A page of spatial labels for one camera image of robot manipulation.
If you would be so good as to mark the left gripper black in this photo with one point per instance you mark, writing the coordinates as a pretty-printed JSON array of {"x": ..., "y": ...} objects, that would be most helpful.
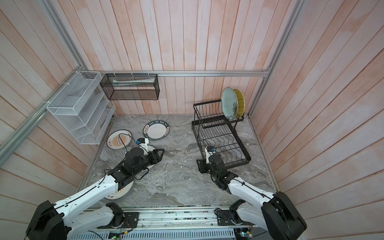
[{"x": 156, "y": 155}]

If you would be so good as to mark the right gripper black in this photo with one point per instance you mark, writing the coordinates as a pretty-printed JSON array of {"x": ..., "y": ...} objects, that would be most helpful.
[{"x": 202, "y": 165}]

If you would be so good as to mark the white plate dark rim characters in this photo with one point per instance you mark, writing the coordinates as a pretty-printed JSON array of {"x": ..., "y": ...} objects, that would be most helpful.
[{"x": 150, "y": 148}]

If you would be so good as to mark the white plate green lettered rim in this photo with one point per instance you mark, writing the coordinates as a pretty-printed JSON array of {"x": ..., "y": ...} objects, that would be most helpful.
[{"x": 156, "y": 130}]

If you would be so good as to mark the orange sunburst plate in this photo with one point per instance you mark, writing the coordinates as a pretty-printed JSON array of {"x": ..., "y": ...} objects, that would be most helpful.
[
  {"x": 121, "y": 193},
  {"x": 119, "y": 139}
]

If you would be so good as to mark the mint green flower plate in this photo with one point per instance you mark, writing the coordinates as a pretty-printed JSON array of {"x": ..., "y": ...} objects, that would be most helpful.
[{"x": 229, "y": 103}]

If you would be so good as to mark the yellow woven round plate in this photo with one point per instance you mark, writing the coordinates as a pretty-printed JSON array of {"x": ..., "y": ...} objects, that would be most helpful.
[{"x": 241, "y": 103}]

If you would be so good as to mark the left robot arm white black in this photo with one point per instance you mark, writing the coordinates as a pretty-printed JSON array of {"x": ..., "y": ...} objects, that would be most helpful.
[{"x": 66, "y": 219}]

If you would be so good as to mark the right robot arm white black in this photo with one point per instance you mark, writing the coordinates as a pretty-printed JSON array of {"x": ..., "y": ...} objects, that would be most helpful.
[{"x": 273, "y": 212}]

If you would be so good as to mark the black two-tier dish rack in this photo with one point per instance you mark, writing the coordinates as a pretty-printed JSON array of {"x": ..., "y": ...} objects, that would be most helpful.
[{"x": 212, "y": 128}]

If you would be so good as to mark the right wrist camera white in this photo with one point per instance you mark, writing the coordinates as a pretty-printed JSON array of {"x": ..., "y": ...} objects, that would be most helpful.
[{"x": 210, "y": 150}]

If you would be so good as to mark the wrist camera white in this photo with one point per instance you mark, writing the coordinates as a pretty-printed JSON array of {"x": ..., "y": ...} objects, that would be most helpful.
[
  {"x": 143, "y": 143},
  {"x": 210, "y": 150}
]

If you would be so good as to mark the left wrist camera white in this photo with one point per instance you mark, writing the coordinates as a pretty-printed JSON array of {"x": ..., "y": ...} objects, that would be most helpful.
[{"x": 143, "y": 143}]

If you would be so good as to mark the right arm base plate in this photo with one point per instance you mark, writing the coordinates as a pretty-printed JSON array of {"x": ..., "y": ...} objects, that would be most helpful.
[{"x": 229, "y": 218}]

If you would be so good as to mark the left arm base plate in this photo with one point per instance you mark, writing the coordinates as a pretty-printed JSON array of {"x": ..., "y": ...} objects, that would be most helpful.
[{"x": 126, "y": 220}]

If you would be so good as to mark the aluminium mounting rail base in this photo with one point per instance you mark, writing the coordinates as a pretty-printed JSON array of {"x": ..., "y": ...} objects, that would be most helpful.
[{"x": 178, "y": 223}]

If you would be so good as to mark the black mesh wall basket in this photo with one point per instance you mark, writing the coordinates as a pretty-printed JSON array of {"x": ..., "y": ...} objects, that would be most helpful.
[{"x": 131, "y": 86}]

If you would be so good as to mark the horizontal aluminium frame bar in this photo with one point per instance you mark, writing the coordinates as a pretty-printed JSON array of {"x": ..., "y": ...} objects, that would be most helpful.
[{"x": 194, "y": 73}]

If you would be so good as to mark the white wire mesh shelf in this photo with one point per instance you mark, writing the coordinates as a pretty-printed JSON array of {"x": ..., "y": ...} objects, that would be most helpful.
[{"x": 82, "y": 110}]

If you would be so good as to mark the left aluminium frame bar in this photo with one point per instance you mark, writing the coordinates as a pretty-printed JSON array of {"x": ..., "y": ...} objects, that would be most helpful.
[{"x": 12, "y": 143}]

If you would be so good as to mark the right aluminium frame post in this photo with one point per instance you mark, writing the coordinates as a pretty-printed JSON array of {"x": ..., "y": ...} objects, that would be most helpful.
[{"x": 292, "y": 22}]

